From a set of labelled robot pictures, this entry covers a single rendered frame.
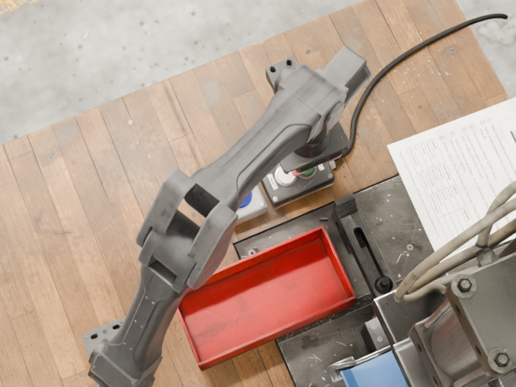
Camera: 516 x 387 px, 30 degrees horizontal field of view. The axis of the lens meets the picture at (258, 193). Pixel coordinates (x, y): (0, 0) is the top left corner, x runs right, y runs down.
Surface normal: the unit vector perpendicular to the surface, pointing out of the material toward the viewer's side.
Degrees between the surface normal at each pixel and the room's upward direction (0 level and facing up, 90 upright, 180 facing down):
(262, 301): 0
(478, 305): 0
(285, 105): 18
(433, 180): 1
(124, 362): 55
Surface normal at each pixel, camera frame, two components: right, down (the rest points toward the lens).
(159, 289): -0.52, 0.44
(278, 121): 0.17, -0.51
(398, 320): -0.02, -0.29
